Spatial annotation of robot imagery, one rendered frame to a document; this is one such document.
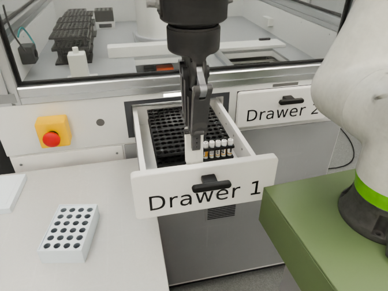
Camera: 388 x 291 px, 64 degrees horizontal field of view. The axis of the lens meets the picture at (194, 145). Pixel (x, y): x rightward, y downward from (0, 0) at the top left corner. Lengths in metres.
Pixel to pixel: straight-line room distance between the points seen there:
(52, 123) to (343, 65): 0.66
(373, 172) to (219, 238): 0.81
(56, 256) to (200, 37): 0.48
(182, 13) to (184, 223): 0.87
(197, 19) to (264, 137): 0.66
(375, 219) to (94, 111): 0.67
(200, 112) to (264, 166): 0.23
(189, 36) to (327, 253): 0.40
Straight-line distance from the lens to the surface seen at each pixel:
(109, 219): 0.75
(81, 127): 0.89
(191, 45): 0.43
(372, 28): 0.63
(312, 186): 0.70
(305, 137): 1.09
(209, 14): 0.42
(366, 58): 0.62
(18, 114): 0.90
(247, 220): 1.24
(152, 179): 0.59
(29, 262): 0.73
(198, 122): 0.47
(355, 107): 0.58
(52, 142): 0.84
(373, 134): 0.56
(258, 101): 0.92
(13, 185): 0.90
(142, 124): 0.92
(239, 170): 0.62
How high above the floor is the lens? 1.29
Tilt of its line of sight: 33 degrees down
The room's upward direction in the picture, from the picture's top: straight up
